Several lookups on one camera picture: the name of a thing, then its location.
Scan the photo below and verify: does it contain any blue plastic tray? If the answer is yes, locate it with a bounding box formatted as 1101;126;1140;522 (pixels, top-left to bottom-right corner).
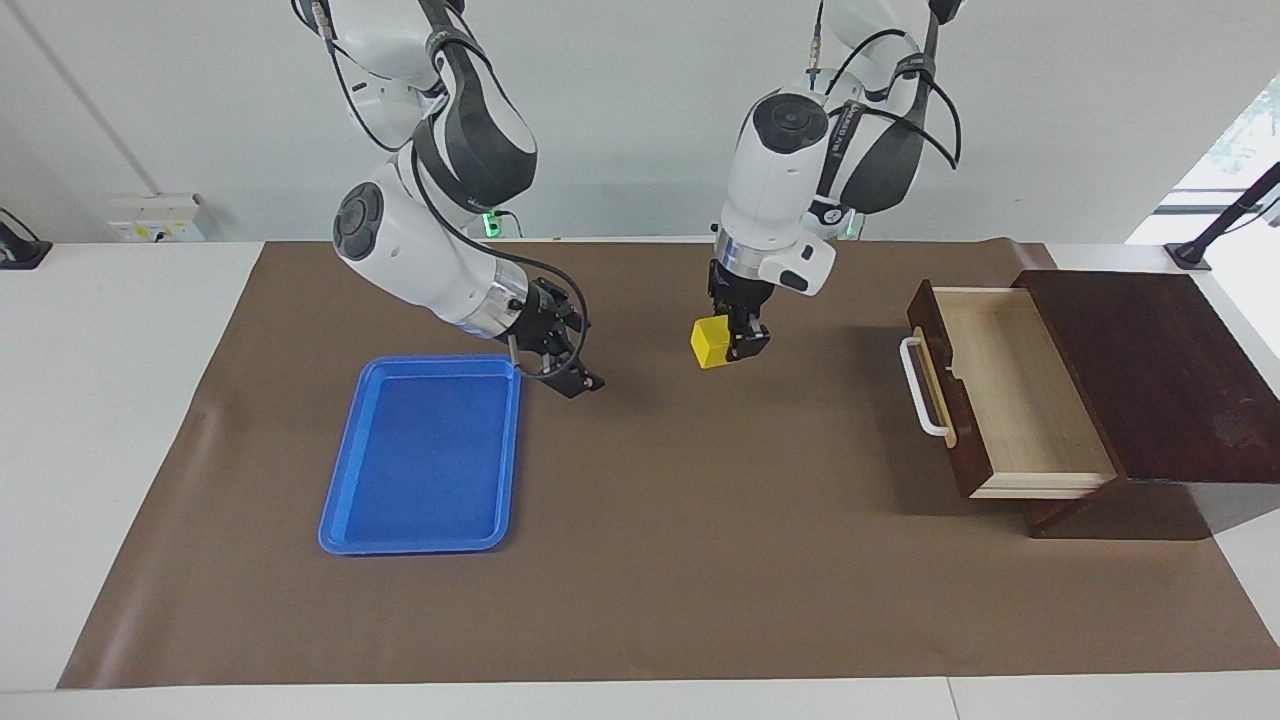
318;353;524;557

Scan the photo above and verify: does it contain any white drawer handle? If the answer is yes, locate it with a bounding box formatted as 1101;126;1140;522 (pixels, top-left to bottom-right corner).
899;335;959;450

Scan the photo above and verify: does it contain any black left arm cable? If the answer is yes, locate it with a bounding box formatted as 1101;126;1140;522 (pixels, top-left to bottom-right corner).
806;0;963;171

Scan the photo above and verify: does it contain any white wall socket box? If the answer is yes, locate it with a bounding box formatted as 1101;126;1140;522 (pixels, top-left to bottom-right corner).
106;194;208;244

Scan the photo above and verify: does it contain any black desk clamp mount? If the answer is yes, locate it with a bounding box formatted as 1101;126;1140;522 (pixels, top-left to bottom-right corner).
0;206;54;272

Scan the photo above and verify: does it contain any yellow cube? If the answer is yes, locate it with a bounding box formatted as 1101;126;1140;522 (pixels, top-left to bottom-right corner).
689;315;736;371

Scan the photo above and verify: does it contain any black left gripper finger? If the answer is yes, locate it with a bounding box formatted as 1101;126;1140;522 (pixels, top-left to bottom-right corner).
726;304;772;364

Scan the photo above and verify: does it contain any black angled stand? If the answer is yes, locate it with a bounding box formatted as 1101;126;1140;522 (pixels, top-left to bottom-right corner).
1163;160;1280;273

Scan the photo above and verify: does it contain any wooden drawer with dark front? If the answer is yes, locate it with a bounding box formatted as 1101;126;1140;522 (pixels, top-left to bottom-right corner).
899;279;1120;501

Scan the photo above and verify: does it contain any dark wooden drawer cabinet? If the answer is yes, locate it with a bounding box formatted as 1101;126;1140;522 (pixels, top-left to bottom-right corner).
1008;268;1280;542

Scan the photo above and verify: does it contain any brown table mat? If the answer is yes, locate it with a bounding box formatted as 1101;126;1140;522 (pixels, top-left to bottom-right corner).
57;238;1280;691

